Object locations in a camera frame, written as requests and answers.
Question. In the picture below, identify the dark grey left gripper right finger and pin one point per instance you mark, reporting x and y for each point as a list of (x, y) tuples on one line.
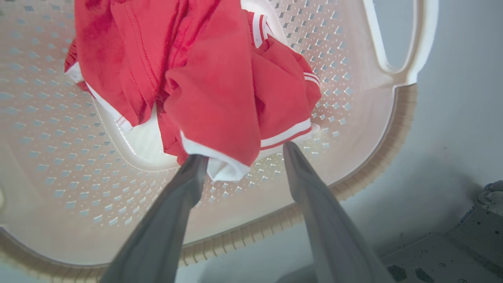
[(334, 236)]

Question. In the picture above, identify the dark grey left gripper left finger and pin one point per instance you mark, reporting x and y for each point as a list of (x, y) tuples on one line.
[(157, 236)]

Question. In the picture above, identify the red white-trimmed garment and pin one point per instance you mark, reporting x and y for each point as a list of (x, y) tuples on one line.
[(212, 90)]

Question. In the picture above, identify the cream perforated laundry basket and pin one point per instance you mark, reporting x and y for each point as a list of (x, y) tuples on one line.
[(47, 157)]

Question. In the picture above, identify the grey robot wheeled base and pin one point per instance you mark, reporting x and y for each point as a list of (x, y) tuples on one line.
[(452, 251)]

